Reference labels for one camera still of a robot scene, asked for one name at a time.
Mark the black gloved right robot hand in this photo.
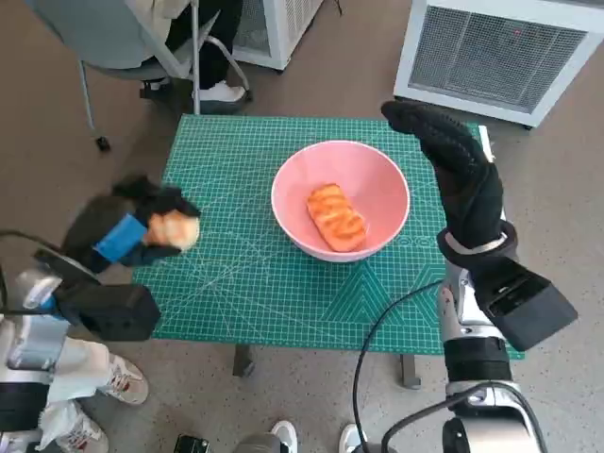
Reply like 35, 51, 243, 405
380, 100, 506, 250

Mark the black left robot hand, blue tape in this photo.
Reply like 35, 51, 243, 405
60, 174, 202, 275

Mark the round pale bread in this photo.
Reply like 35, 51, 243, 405
143, 210, 202, 251

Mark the pink bowl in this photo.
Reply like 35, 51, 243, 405
271, 140, 411, 263

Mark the long orange grilled bread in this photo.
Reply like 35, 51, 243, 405
306, 183, 368, 252

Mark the person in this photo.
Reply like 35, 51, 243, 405
37, 337, 151, 453
233, 418, 367, 453
125, 0, 249, 105

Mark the green cutting mat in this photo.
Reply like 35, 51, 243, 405
131, 112, 528, 361

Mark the large white grilled air unit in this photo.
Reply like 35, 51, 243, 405
393, 0, 604, 131

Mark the grey metal table leg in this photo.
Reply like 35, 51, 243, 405
232, 344, 256, 378
400, 353, 422, 391

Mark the grey-blue office chair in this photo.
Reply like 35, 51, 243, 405
23, 0, 254, 152

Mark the black device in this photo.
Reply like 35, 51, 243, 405
174, 433, 211, 453

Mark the small white grilled cabinet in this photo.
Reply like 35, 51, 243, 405
230, 0, 327, 73

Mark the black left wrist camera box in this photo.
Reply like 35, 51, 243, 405
32, 247, 161, 342

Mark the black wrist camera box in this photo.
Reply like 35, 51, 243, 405
471, 257, 579, 353
32, 247, 161, 342

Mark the black cable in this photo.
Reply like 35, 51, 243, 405
380, 384, 548, 453
0, 228, 65, 254
351, 278, 445, 453

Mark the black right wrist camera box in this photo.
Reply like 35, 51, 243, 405
471, 257, 579, 353

